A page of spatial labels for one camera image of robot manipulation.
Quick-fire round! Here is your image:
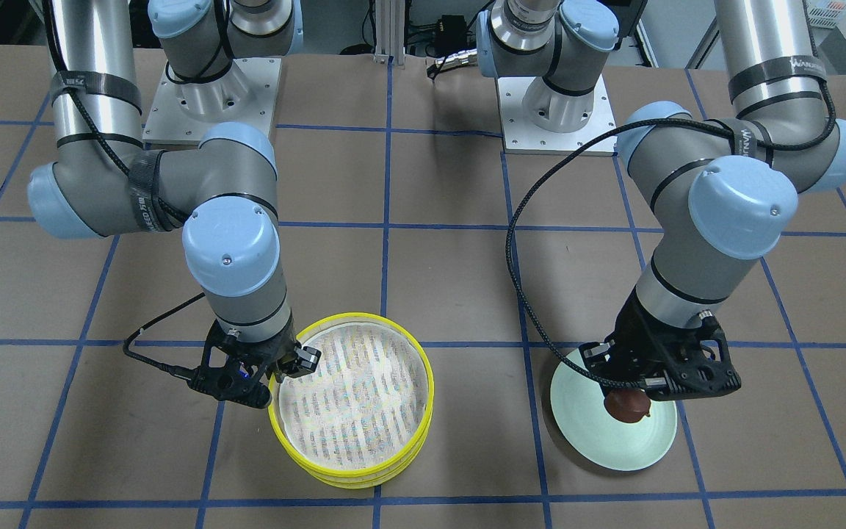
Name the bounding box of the light green plate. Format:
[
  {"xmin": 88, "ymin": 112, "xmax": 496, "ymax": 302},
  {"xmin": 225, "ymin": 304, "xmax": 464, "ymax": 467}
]
[{"xmin": 549, "ymin": 364, "xmax": 679, "ymax": 471}]

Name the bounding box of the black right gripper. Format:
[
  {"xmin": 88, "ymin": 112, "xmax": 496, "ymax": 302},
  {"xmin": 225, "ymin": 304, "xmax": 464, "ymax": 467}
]
[{"xmin": 188, "ymin": 312, "xmax": 320, "ymax": 409}]

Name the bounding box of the aluminium frame post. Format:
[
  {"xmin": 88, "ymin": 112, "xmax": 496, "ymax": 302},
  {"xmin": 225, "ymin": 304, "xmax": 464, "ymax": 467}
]
[{"xmin": 373, "ymin": 0, "xmax": 406, "ymax": 67}]

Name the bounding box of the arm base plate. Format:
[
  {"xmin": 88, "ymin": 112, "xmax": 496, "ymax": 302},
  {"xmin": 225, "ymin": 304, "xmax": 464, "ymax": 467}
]
[
  {"xmin": 496, "ymin": 76, "xmax": 615, "ymax": 155},
  {"xmin": 143, "ymin": 57, "xmax": 282, "ymax": 146}
]

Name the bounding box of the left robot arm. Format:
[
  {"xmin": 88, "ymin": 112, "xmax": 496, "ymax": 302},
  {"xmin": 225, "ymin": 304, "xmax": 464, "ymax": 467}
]
[{"xmin": 505, "ymin": 1, "xmax": 846, "ymax": 402}]

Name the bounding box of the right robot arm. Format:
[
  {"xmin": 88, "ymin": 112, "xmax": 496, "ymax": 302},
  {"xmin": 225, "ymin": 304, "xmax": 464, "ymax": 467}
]
[{"xmin": 27, "ymin": 1, "xmax": 320, "ymax": 409}]

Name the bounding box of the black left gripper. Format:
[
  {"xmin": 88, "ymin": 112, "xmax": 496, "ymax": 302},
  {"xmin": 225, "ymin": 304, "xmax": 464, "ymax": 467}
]
[{"xmin": 579, "ymin": 292, "xmax": 742, "ymax": 401}]

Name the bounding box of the brown steamed bun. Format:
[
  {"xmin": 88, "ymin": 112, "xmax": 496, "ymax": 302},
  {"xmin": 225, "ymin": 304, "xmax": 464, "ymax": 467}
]
[{"xmin": 604, "ymin": 389, "xmax": 651, "ymax": 424}]

